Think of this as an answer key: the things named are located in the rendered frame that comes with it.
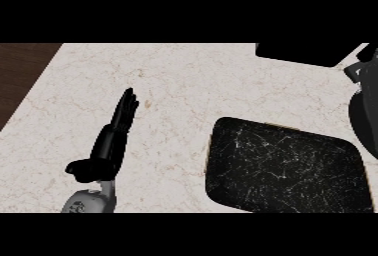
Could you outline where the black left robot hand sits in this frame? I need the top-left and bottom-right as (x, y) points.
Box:
(63, 87), (141, 184)

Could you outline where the black marbled tray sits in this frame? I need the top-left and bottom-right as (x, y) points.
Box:
(203, 116), (375, 214)

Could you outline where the dark grey pot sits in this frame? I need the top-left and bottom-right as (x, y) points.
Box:
(342, 48), (378, 161)

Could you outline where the black flat appliance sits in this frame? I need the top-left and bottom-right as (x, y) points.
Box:
(254, 42), (364, 68)

